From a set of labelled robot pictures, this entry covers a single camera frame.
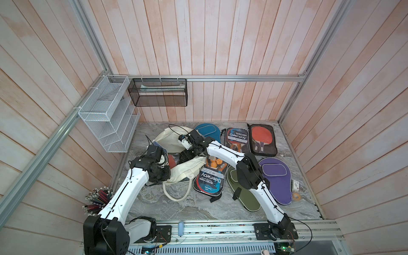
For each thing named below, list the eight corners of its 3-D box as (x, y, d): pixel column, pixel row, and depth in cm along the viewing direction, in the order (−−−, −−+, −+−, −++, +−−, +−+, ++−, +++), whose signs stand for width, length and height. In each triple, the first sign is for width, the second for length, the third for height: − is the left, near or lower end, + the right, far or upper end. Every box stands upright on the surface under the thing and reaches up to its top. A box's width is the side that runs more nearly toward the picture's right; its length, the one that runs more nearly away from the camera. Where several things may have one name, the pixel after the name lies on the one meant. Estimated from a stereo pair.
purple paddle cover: (270, 204, 84) (272, 203, 82) (258, 160, 102) (259, 157, 100) (300, 204, 84) (303, 203, 82) (283, 160, 102) (285, 157, 100)
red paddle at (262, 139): (250, 154, 105) (251, 151, 102) (248, 125, 122) (249, 122, 119) (277, 157, 103) (279, 155, 100) (271, 127, 120) (273, 124, 118)
